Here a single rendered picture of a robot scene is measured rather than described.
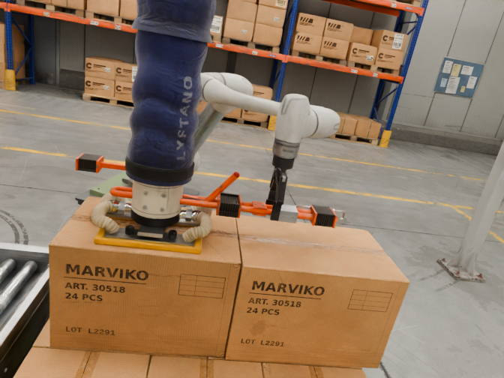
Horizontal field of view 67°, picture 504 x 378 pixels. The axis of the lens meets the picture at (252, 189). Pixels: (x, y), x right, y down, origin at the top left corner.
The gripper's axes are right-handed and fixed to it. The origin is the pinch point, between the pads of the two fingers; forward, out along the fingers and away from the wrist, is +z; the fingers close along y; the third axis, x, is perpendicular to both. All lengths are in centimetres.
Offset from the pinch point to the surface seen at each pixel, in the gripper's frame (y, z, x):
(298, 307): 19.3, 28.0, 11.7
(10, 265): -27, 54, -104
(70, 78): -827, 84, -345
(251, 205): 0.3, -0.2, -8.1
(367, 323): 19, 32, 39
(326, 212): 3.4, -2.5, 19.0
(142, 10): 8, -57, -50
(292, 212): 4.4, -1.3, 6.4
